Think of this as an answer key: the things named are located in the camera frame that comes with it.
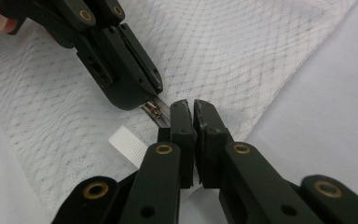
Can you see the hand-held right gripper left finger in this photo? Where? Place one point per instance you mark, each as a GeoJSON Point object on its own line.
{"type": "Point", "coordinates": [181, 140]}

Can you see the white table cover sheet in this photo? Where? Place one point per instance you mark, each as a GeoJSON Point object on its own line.
{"type": "Point", "coordinates": [329, 118]}

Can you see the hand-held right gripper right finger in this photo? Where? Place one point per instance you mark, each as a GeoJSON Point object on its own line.
{"type": "Point", "coordinates": [209, 140]}

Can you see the white mesh zipper bag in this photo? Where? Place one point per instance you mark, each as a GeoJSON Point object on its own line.
{"type": "Point", "coordinates": [230, 56]}

